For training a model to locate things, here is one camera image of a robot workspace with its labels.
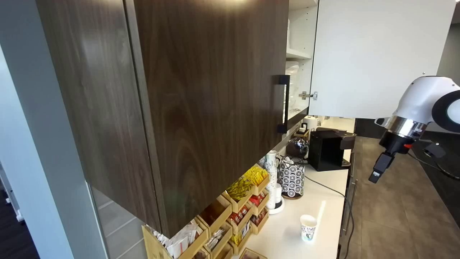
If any black power cable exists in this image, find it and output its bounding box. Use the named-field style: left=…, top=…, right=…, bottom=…
left=304, top=175, right=347, bottom=199

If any black cabinet door handle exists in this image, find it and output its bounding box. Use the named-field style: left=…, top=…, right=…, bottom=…
left=277, top=75, right=291, bottom=134

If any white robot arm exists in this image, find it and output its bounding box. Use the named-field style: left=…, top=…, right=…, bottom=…
left=369, top=75, right=460, bottom=183

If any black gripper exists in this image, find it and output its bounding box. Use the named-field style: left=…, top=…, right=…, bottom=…
left=369, top=133, right=415, bottom=183

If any wire coffee pod holder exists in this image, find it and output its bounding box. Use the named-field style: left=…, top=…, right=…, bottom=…
left=278, top=158, right=305, bottom=199

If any black coffee machine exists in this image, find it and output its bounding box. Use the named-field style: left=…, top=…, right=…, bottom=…
left=308, top=129, right=356, bottom=172

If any white open cabinet door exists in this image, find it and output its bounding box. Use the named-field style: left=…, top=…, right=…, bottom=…
left=311, top=0, right=456, bottom=119

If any patterned paper coffee cup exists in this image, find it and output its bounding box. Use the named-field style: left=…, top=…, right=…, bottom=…
left=301, top=215, right=318, bottom=242

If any dark wood upper cabinet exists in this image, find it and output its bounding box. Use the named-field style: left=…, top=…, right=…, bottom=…
left=35, top=0, right=290, bottom=237

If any wooden tea bag organizer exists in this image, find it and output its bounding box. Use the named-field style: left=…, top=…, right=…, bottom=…
left=141, top=165, right=271, bottom=259

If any stack of paper cups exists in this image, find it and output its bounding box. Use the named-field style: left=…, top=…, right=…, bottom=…
left=265, top=152, right=278, bottom=211

